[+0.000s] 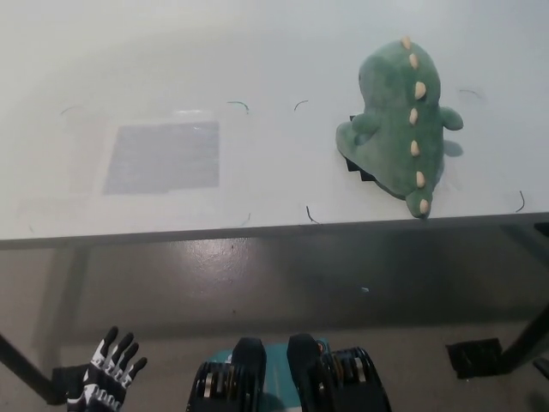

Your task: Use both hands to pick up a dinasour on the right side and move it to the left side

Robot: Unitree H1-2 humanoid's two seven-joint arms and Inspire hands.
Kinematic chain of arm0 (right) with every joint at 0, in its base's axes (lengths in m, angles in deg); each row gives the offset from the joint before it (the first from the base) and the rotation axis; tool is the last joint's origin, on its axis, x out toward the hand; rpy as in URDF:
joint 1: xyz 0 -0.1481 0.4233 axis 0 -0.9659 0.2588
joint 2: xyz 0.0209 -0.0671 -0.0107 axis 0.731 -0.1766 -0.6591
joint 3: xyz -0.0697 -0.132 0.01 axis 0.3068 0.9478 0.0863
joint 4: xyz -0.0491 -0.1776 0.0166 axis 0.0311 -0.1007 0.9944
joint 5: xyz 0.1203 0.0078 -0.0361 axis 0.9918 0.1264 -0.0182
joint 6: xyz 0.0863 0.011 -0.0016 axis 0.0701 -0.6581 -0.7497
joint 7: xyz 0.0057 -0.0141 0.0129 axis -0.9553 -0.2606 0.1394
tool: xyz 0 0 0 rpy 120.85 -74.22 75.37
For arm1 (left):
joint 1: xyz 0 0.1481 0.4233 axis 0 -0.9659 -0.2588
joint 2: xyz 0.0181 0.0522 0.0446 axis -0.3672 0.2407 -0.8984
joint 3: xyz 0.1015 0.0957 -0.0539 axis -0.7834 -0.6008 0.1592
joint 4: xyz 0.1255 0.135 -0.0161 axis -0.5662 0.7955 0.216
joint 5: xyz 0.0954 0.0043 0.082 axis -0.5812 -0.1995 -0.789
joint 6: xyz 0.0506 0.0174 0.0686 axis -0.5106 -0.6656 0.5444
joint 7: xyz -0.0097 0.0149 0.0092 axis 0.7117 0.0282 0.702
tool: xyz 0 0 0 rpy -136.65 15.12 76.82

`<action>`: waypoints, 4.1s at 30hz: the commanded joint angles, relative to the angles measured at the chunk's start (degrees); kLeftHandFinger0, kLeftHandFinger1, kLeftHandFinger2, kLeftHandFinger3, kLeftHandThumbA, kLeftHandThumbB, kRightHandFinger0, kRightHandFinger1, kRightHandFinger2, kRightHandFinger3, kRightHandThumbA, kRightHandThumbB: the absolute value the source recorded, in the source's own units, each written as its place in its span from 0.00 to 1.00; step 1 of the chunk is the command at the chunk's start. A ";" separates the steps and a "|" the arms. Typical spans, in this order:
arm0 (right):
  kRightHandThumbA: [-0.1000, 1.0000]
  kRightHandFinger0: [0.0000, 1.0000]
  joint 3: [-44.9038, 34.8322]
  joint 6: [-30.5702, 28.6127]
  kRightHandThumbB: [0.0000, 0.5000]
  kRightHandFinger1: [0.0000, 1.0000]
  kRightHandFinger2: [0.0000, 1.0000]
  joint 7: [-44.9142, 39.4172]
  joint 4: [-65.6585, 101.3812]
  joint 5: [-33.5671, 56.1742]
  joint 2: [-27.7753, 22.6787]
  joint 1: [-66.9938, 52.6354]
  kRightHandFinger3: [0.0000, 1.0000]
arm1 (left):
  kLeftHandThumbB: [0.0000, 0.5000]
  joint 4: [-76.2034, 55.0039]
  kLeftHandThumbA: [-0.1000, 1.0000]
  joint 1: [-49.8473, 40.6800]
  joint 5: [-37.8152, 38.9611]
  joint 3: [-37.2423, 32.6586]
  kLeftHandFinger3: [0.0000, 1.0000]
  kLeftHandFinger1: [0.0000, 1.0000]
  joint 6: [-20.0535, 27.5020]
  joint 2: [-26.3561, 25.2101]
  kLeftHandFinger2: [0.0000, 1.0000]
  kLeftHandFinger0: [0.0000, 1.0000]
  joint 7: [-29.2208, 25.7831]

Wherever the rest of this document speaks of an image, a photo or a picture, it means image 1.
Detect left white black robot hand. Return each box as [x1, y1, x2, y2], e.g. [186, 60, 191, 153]
[66, 325, 148, 412]

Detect green plush dinosaur toy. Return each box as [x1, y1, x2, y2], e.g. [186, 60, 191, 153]
[335, 37, 465, 221]

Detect grey square tape patch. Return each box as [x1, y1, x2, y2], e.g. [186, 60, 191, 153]
[104, 121, 220, 196]

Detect black cross-shaped tape patch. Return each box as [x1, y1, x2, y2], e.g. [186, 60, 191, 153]
[342, 113, 379, 185]

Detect black table leg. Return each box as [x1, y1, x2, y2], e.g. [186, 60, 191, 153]
[500, 221, 549, 379]
[0, 332, 59, 405]

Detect black teal robot torso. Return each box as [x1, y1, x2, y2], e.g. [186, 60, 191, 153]
[184, 333, 394, 412]

